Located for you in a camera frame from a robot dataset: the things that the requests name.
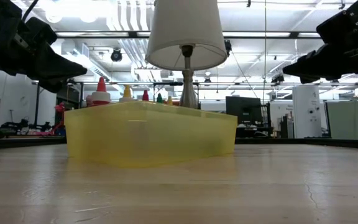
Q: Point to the orange food coloring bottle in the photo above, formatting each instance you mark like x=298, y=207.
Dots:
x=126, y=91

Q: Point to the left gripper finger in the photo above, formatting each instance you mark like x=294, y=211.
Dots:
x=61, y=65

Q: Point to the white shade table lamp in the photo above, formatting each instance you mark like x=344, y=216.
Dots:
x=185, y=31

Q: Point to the black-legged background table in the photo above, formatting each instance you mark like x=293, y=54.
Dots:
x=37, y=105

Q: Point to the black desk monitor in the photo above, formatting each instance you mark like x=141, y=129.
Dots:
x=242, y=109

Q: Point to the yellow translucent plastic bin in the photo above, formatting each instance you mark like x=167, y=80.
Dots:
x=151, y=133

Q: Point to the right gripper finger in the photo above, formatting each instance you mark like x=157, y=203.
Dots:
x=312, y=67

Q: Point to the green partition screen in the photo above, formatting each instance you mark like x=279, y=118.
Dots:
x=353, y=119

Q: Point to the green cap food coloring bottle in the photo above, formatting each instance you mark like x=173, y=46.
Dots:
x=159, y=99

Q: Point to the dark red food coloring bottle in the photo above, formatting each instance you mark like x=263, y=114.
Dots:
x=145, y=96

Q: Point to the person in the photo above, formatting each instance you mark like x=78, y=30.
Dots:
x=88, y=101

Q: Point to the yellow cap food coloring bottle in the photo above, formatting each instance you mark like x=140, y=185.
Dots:
x=169, y=101

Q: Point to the black ceiling spotlight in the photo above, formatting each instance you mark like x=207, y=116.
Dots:
x=278, y=78
x=227, y=46
x=116, y=55

